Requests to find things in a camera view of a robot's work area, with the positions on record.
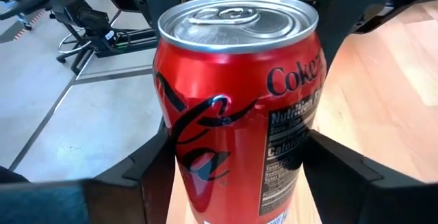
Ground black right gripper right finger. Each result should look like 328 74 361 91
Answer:
302 129 438 224

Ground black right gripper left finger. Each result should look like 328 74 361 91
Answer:
0 125 177 224

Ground red Coke Zero can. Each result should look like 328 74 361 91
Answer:
152 0 329 224

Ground dark office chair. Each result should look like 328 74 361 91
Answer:
0 0 51 32

